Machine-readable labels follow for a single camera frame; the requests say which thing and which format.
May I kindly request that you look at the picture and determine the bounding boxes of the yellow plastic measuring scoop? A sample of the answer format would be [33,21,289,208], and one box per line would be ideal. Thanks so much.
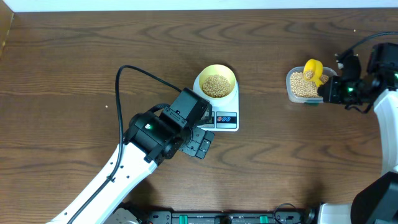
[303,59,323,87]

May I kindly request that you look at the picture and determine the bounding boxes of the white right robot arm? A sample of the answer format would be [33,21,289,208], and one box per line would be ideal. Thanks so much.
[317,43,397,224]

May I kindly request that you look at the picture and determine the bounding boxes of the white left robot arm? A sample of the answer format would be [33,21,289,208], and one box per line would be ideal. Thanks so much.
[51,88,215,223]

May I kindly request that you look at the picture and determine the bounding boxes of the white digital kitchen scale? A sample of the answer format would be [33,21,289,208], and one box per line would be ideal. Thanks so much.
[193,75,239,132]

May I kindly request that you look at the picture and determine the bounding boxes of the soybeans in yellow bowl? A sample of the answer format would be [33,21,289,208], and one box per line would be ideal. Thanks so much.
[201,74,231,98]

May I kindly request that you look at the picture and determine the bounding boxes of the yellow plastic bowl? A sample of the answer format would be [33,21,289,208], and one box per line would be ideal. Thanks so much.
[194,64,238,100]

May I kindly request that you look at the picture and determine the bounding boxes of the clear plastic container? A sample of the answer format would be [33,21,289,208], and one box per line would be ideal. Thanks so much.
[286,67,323,103]

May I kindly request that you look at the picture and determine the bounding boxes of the soybeans pile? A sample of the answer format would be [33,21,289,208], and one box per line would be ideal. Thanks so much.
[290,70,320,98]

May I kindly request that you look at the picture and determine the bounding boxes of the brown cardboard sheet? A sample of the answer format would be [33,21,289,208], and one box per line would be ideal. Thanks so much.
[0,0,14,55]

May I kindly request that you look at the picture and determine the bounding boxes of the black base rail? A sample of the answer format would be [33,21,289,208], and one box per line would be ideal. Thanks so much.
[111,202,312,224]

